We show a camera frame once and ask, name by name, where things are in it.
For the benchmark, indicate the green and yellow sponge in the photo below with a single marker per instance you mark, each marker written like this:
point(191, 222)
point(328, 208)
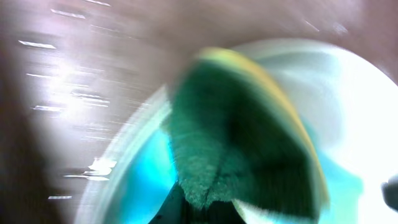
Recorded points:
point(237, 138)

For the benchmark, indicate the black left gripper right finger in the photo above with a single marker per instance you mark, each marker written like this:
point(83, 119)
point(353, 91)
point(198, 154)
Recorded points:
point(222, 213)

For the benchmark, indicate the white plate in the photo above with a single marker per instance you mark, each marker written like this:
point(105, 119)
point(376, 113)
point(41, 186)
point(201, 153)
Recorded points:
point(348, 106)

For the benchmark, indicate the dark brown serving tray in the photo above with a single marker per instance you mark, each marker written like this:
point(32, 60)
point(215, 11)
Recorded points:
point(74, 72)

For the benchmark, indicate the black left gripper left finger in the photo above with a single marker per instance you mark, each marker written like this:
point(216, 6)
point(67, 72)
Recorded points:
point(175, 209)

